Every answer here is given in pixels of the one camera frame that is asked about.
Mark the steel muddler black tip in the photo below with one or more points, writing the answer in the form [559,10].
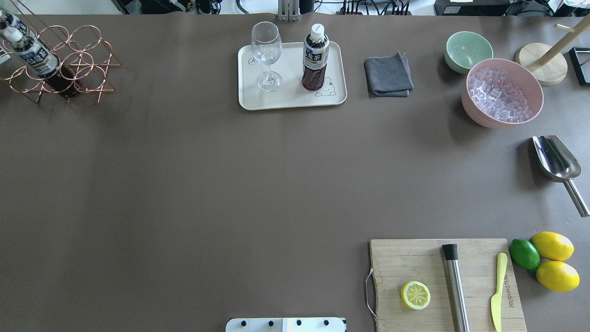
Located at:
[456,285]

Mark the grey folded cloth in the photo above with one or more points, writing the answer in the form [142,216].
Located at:
[389,76]

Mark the clear wine glass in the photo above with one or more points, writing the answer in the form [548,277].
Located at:
[266,46]

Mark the tea bottle white cap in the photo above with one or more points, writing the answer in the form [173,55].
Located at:
[315,55]

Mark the aluminium frame post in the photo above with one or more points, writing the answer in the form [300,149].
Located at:
[288,10]

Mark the yellow lemon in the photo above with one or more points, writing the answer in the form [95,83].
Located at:
[558,276]
[553,246]

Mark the bamboo cutting board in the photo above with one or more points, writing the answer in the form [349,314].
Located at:
[398,261]

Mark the pink bowl of ice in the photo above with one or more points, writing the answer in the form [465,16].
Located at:
[499,93]

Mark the half lemon slice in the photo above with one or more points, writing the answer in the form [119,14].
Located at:
[415,295]

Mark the cream serving tray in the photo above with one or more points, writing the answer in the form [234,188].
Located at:
[291,93]

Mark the green empty bowl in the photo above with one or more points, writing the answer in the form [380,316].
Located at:
[464,49]

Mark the wooden cup tree stand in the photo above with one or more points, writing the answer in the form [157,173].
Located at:
[547,63]

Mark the green lime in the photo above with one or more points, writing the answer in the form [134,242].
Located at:
[524,254]

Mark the yellow plastic knife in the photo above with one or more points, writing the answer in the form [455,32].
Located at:
[496,299]

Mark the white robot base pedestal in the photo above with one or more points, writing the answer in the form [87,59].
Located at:
[287,324]

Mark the black framed glass rack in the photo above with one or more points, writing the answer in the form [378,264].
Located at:
[580,57]

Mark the steel ice scoop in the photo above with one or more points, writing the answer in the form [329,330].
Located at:
[561,166]

